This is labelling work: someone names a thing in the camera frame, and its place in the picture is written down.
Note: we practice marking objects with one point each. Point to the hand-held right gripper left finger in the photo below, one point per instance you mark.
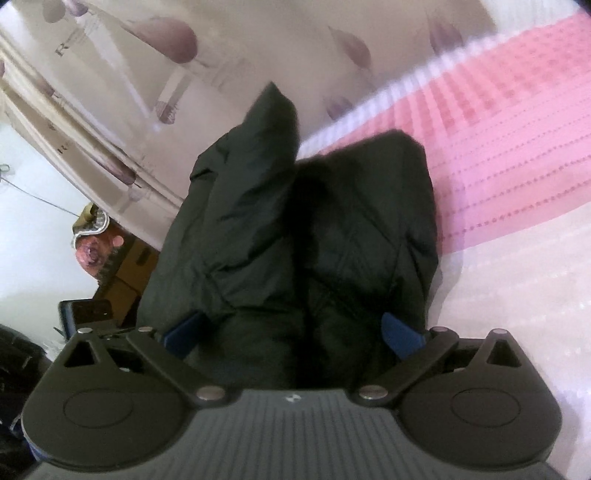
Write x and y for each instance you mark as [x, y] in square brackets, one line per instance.
[184, 334]

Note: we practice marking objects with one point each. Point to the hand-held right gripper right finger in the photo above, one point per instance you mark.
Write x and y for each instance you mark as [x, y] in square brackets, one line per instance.
[401, 334]

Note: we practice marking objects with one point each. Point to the black puffer jacket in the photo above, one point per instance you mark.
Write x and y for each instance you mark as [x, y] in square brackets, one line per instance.
[258, 230]

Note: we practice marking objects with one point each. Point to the brown cardboard box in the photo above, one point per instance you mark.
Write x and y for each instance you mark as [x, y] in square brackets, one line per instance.
[131, 272]

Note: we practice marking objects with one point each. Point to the dark glossy device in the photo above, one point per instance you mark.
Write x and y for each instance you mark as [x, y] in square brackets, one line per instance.
[87, 313]

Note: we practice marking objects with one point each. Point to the floral fabric bag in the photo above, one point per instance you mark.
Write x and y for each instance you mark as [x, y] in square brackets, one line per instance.
[94, 251]

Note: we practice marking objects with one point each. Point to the dark cloth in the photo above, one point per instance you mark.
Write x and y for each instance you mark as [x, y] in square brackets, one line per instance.
[21, 369]

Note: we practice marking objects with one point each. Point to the pink checked bed sheet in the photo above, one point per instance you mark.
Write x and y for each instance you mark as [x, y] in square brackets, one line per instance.
[508, 138]

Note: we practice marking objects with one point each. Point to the beige leaf-print curtain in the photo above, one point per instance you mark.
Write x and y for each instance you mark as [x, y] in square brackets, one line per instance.
[184, 69]

